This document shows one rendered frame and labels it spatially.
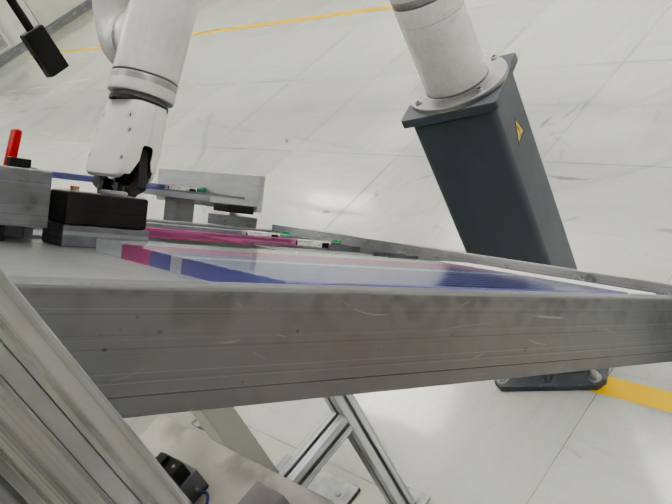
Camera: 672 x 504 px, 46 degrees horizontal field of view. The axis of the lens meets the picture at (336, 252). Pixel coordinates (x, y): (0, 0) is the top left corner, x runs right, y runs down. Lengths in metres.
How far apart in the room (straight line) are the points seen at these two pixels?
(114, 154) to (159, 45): 0.14
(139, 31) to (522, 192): 0.80
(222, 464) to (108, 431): 0.77
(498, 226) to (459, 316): 1.07
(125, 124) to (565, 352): 0.60
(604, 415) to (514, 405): 0.20
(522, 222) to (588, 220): 0.72
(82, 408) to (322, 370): 0.17
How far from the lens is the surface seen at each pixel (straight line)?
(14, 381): 0.31
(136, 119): 1.00
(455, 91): 1.48
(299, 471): 1.47
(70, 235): 0.69
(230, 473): 1.08
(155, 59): 1.03
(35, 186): 0.69
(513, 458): 1.75
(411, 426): 1.89
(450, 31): 1.44
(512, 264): 0.97
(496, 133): 1.47
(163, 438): 1.21
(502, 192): 1.54
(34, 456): 0.33
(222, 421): 1.64
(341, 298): 0.45
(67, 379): 0.32
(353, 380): 0.47
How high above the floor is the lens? 1.31
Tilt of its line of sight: 30 degrees down
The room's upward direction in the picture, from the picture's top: 28 degrees counter-clockwise
